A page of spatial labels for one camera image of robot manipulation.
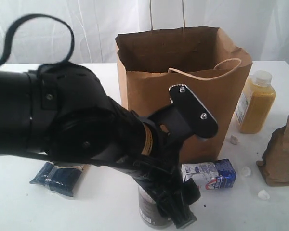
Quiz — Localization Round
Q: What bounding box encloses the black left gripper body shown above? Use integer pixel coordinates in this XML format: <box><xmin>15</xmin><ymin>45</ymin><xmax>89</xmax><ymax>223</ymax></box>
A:
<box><xmin>116</xmin><ymin>107</ymin><xmax>192</xmax><ymax>199</ymax></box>

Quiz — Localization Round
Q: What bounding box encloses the clear can with pull-tab lid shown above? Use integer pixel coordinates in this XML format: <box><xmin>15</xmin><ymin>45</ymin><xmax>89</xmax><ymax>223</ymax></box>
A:
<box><xmin>138</xmin><ymin>186</ymin><xmax>171</xmax><ymax>229</ymax></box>

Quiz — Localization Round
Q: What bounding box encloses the brown paper shopping bag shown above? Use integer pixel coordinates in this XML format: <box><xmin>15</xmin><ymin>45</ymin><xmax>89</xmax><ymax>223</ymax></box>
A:
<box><xmin>115</xmin><ymin>26</ymin><xmax>252</xmax><ymax>163</ymax></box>

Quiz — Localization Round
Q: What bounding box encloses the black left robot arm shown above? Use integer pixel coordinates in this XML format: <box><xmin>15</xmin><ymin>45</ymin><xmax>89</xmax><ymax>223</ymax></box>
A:
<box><xmin>0</xmin><ymin>63</ymin><xmax>200</xmax><ymax>228</ymax></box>

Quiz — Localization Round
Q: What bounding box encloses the white crumb behind bag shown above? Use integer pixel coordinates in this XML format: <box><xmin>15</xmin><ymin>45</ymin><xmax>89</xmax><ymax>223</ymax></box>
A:
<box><xmin>229</xmin><ymin>135</ymin><xmax>239</xmax><ymax>145</ymax></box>

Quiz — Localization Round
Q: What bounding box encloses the blue white milk carton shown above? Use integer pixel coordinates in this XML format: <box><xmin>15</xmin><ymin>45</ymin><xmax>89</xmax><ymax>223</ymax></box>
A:
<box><xmin>181</xmin><ymin>159</ymin><xmax>236</xmax><ymax>190</ymax></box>

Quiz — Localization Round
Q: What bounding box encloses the white crumb front right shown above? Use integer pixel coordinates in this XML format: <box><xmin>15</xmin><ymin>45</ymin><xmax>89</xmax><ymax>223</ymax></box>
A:
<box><xmin>257</xmin><ymin>190</ymin><xmax>270</xmax><ymax>201</ymax></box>

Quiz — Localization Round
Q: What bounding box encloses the brown kraft paper pouch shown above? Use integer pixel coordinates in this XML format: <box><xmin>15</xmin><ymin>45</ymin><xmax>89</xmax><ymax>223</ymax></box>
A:
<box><xmin>256</xmin><ymin>115</ymin><xmax>289</xmax><ymax>187</ymax></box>

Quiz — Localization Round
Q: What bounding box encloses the blue spaghetti pasta packet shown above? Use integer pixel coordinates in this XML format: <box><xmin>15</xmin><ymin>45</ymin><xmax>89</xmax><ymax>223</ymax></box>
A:
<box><xmin>29</xmin><ymin>162</ymin><xmax>90</xmax><ymax>199</ymax></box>

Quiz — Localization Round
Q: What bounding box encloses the yellow juice bottle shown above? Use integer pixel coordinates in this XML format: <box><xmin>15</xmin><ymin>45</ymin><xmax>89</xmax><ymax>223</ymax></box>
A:
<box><xmin>235</xmin><ymin>70</ymin><xmax>276</xmax><ymax>134</ymax></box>

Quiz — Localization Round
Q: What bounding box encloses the white backdrop curtain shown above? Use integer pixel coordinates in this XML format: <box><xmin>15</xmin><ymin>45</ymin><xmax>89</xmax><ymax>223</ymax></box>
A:
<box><xmin>0</xmin><ymin>0</ymin><xmax>289</xmax><ymax>63</ymax></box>

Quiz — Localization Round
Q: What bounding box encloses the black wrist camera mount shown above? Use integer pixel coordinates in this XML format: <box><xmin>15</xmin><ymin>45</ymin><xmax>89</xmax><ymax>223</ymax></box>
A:
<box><xmin>169</xmin><ymin>84</ymin><xmax>218</xmax><ymax>139</ymax></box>

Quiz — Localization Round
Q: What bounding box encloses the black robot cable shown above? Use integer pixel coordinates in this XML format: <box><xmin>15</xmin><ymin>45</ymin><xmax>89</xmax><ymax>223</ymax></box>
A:
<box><xmin>0</xmin><ymin>14</ymin><xmax>75</xmax><ymax>72</ymax></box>

